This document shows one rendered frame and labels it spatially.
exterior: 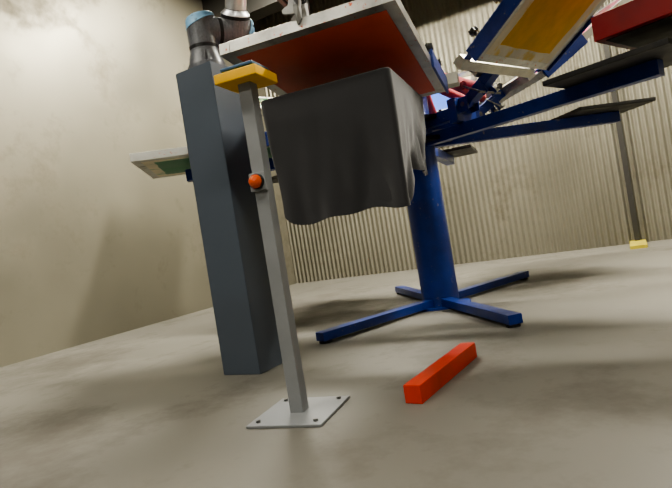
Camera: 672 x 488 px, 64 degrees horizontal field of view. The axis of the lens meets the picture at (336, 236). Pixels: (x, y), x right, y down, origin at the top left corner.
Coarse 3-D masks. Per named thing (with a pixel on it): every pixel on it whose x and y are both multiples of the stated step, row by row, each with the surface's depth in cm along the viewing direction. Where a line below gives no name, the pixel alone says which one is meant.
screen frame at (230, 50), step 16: (368, 0) 154; (384, 0) 153; (400, 0) 159; (320, 16) 160; (336, 16) 158; (352, 16) 158; (400, 16) 161; (256, 32) 168; (272, 32) 166; (288, 32) 163; (304, 32) 164; (400, 32) 170; (416, 32) 177; (224, 48) 172; (240, 48) 169; (256, 48) 170; (416, 48) 182; (432, 80) 211
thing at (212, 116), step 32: (192, 96) 209; (224, 96) 208; (192, 128) 210; (224, 128) 205; (192, 160) 211; (224, 160) 204; (224, 192) 205; (224, 224) 206; (256, 224) 214; (224, 256) 207; (256, 256) 211; (224, 288) 208; (256, 288) 208; (224, 320) 209; (256, 320) 206; (224, 352) 211; (256, 352) 203
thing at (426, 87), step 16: (368, 16) 159; (384, 16) 160; (320, 32) 165; (336, 32) 166; (352, 32) 167; (368, 32) 168; (384, 32) 169; (336, 48) 176; (352, 48) 177; (368, 48) 179; (384, 48) 180; (400, 48) 181; (336, 64) 188; (352, 64) 189; (368, 64) 191; (384, 64) 192; (400, 64) 193; (416, 64) 195; (416, 80) 209
